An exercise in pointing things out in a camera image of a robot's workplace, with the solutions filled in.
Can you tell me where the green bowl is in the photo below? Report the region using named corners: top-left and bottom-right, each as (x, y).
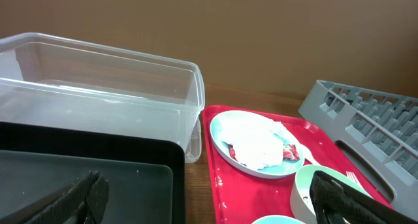
top-left (290, 165), bottom-right (371, 224)

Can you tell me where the grey dishwasher rack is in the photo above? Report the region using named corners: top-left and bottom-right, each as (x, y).
top-left (298, 80), bottom-right (417, 219)

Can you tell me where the white plastic spoon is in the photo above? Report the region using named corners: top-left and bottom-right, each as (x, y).
top-left (300, 144), bottom-right (320, 165)

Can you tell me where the white napkin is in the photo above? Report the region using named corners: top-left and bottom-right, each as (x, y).
top-left (219, 118), bottom-right (283, 170)

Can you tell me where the white plastic fork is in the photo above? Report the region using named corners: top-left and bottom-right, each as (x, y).
top-left (346, 171), bottom-right (363, 188)

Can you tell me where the clear plastic bin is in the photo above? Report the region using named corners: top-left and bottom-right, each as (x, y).
top-left (1, 33), bottom-right (205, 163)

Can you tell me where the light blue bowl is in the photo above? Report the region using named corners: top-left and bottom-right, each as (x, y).
top-left (251, 215), bottom-right (305, 224)

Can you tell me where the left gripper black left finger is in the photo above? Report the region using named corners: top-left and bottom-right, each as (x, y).
top-left (1, 170), bottom-right (109, 224)

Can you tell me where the red snack wrapper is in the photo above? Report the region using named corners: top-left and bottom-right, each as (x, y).
top-left (228, 144), bottom-right (300, 161)

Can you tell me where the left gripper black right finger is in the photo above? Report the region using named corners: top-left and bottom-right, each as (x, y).
top-left (310, 171), bottom-right (417, 224)

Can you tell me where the black tray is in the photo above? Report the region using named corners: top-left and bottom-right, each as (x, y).
top-left (1, 122), bottom-right (186, 223)

